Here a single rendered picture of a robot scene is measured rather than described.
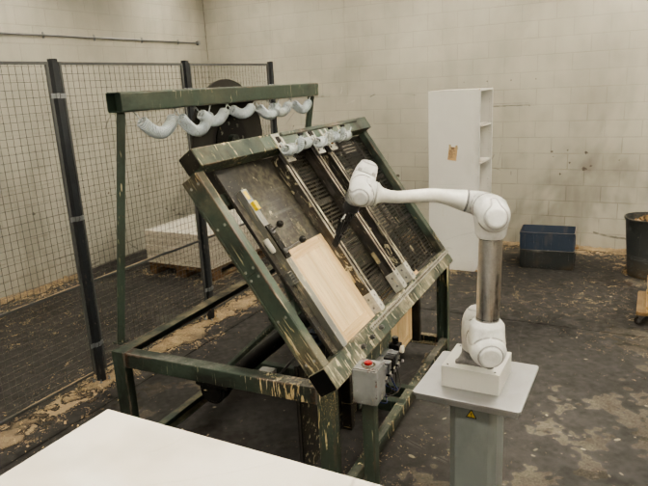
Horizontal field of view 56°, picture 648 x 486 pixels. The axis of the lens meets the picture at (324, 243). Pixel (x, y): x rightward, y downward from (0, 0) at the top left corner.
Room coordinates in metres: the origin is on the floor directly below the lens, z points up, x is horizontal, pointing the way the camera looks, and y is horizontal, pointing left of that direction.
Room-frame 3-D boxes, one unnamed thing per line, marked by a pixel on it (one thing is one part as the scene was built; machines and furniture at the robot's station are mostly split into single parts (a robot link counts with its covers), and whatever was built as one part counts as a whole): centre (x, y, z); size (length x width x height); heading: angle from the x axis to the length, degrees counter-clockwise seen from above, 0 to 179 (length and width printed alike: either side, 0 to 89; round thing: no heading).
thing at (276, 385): (3.88, 0.13, 0.41); 2.20 x 1.38 x 0.83; 154
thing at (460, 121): (7.13, -1.64, 1.03); 0.61 x 0.58 x 2.05; 151
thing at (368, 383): (2.58, -0.17, 0.84); 0.12 x 0.12 x 0.18; 64
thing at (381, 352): (3.00, -0.31, 0.69); 0.50 x 0.14 x 0.24; 154
